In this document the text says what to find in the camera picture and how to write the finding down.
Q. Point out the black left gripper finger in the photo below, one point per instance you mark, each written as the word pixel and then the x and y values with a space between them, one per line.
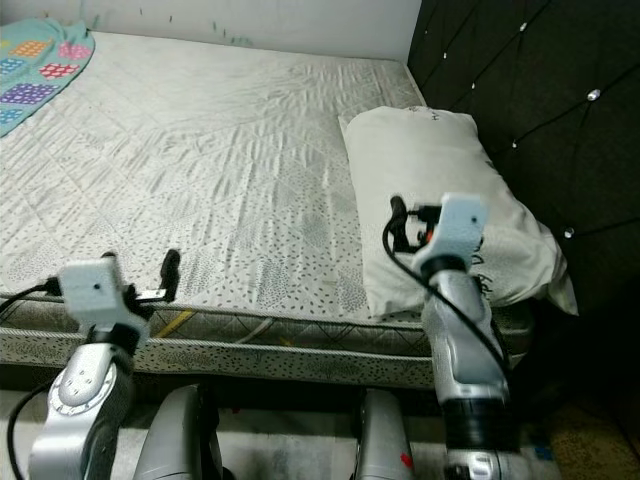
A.
pixel 171 272

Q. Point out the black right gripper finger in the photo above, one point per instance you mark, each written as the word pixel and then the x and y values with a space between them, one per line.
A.
pixel 399 222

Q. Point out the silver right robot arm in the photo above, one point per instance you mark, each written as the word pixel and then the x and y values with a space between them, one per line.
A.
pixel 470 360

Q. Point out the white pillow with lettering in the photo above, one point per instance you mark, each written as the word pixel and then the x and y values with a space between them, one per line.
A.
pixel 420 170

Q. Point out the white quilted mattress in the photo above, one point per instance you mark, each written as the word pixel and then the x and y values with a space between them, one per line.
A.
pixel 210 180

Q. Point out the grey left robot leg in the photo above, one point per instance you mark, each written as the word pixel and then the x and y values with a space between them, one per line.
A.
pixel 175 440

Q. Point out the dark tufted headboard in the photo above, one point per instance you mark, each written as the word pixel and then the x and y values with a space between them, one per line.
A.
pixel 550 80

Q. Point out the teal blanket with colourful patches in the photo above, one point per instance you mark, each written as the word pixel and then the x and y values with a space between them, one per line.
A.
pixel 35 100

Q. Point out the brown rug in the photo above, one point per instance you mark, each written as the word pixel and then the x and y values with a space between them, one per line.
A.
pixel 595 445

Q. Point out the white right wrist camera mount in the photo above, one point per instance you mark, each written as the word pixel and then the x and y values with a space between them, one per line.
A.
pixel 460 225

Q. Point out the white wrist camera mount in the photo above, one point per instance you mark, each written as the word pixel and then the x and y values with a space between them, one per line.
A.
pixel 460 225
pixel 95 290

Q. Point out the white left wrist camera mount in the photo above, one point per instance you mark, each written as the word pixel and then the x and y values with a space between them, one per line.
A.
pixel 95 290

